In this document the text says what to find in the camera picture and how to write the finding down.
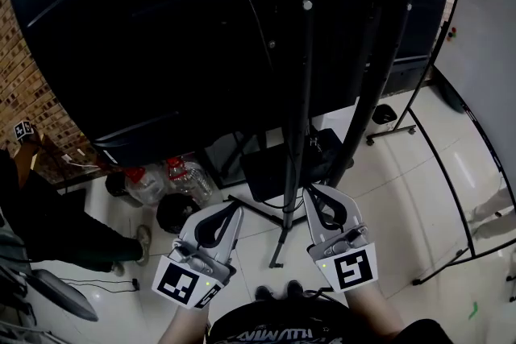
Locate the thin black cable with adapter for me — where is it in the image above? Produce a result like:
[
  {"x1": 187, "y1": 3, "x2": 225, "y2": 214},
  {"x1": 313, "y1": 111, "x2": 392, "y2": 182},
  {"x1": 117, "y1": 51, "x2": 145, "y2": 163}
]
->
[{"x1": 64, "y1": 276, "x2": 140, "y2": 293}]

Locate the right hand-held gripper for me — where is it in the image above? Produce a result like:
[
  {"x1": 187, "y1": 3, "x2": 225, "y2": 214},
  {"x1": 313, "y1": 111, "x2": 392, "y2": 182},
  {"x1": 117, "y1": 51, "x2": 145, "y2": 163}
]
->
[{"x1": 302, "y1": 184, "x2": 378, "y2": 293}]

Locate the dark green bag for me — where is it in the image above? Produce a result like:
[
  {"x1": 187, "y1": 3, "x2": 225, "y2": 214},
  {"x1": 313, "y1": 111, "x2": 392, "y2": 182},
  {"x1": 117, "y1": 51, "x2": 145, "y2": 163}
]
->
[{"x1": 437, "y1": 80, "x2": 464, "y2": 110}]

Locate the person's right forearm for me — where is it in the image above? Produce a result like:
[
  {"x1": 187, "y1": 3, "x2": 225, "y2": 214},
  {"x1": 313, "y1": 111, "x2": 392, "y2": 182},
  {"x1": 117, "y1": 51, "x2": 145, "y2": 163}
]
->
[{"x1": 342, "y1": 285, "x2": 404, "y2": 344}]

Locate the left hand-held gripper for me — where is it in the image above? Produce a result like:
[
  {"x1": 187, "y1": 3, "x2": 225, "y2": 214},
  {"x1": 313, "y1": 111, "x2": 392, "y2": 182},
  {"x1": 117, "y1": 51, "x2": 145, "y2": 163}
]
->
[{"x1": 151, "y1": 202, "x2": 245, "y2": 310}]

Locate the person's black shirt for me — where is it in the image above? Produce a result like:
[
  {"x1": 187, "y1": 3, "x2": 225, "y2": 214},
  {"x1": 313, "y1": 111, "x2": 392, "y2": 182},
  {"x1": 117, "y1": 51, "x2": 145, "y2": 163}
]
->
[{"x1": 209, "y1": 300, "x2": 455, "y2": 344}]

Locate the black gripper data cable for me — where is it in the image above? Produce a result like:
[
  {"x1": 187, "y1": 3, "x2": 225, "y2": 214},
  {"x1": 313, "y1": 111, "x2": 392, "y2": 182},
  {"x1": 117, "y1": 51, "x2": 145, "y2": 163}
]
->
[{"x1": 302, "y1": 288, "x2": 342, "y2": 303}]

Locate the black stand shelf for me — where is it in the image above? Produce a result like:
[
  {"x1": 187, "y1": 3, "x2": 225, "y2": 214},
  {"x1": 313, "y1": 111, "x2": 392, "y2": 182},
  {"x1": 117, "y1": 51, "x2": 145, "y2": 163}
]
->
[{"x1": 240, "y1": 127, "x2": 356, "y2": 203}]

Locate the black wheeled TV stand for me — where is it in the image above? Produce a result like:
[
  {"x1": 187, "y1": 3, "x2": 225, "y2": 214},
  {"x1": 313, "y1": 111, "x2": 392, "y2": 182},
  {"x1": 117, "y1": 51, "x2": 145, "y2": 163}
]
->
[{"x1": 227, "y1": 0, "x2": 420, "y2": 269}]

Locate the black television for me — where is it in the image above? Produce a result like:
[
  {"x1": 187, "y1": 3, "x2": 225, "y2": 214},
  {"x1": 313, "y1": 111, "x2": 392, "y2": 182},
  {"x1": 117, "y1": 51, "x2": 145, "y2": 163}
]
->
[{"x1": 2, "y1": 0, "x2": 456, "y2": 166}]

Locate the white panel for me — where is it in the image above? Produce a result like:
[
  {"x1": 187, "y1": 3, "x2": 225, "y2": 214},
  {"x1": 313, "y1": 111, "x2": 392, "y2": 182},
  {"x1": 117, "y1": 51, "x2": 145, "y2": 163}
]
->
[{"x1": 308, "y1": 104, "x2": 360, "y2": 134}]

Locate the person's left forearm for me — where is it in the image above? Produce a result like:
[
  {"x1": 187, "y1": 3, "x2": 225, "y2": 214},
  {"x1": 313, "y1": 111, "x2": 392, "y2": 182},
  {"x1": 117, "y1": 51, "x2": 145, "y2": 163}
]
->
[{"x1": 159, "y1": 301, "x2": 209, "y2": 344}]

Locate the large steel bin black bag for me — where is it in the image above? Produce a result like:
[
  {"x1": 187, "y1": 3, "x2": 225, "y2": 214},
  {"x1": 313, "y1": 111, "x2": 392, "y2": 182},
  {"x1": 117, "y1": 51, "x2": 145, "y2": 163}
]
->
[{"x1": 156, "y1": 193, "x2": 202, "y2": 234}]

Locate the whiteboard on black stand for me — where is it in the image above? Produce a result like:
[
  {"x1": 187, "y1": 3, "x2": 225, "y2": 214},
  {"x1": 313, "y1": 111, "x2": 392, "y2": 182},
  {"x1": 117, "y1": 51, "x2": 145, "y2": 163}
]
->
[{"x1": 365, "y1": 0, "x2": 516, "y2": 287}]

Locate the black glass cabinet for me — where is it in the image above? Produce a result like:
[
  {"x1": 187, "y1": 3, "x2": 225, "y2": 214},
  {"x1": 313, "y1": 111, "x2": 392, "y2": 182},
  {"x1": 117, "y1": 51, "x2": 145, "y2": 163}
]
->
[{"x1": 203, "y1": 131, "x2": 283, "y2": 190}]

